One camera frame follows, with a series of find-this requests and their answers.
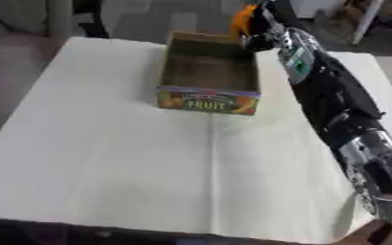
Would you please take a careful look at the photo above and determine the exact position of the orange toy fruit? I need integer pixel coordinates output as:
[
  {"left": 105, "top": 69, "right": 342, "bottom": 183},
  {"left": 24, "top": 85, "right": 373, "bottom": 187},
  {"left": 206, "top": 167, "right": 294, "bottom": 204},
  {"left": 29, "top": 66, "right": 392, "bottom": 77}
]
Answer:
[{"left": 228, "top": 3, "right": 260, "bottom": 38}]

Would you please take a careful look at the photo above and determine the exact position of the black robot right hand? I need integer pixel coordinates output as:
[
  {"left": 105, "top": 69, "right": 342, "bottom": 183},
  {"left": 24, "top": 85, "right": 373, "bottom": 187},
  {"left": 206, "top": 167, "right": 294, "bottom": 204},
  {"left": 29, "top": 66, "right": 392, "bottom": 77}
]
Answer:
[{"left": 237, "top": 0, "right": 290, "bottom": 53}]

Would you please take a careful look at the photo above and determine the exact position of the cardboard box with printed front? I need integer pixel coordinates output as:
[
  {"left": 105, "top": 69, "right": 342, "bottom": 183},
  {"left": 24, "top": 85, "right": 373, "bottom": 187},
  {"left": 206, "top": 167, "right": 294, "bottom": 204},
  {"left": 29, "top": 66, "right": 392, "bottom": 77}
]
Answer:
[{"left": 154, "top": 31, "right": 263, "bottom": 117}]

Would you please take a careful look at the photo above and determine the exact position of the white table leg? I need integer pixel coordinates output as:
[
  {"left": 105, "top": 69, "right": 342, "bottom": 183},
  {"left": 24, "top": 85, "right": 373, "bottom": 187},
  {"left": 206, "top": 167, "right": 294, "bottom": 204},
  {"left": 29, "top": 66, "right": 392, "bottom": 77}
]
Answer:
[{"left": 350, "top": 0, "right": 387, "bottom": 46}]

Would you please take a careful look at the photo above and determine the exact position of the black chair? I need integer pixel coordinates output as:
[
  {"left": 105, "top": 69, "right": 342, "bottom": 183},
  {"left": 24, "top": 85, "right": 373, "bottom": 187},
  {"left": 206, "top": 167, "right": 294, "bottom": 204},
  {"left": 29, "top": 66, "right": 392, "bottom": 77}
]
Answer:
[{"left": 70, "top": 0, "right": 111, "bottom": 39}]

